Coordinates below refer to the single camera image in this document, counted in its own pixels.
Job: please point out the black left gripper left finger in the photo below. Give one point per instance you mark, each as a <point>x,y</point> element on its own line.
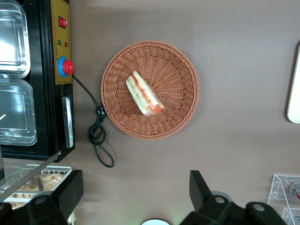
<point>47,208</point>

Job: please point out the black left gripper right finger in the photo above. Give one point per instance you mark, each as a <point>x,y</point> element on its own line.
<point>222,211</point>

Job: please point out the triangle sandwich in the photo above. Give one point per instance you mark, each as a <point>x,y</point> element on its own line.
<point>140,91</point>

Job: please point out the beige plastic serving tray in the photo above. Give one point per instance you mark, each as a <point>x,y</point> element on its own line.
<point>295,93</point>

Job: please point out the brown round wicker basket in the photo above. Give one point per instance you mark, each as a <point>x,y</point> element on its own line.
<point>168,70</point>

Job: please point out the clear bag of fried snacks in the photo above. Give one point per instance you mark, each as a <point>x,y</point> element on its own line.
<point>51,180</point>
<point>16,205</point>
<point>28,188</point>

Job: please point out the metal edged glass panel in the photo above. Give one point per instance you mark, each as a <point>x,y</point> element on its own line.
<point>35,172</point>

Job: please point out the clear acrylic bottle rack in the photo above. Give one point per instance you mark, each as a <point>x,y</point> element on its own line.
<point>277,187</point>

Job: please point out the steel food pan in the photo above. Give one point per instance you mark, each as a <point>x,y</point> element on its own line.
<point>14,35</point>
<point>16,105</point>

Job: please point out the black food warmer appliance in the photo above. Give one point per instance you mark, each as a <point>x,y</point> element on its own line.
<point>44,93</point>

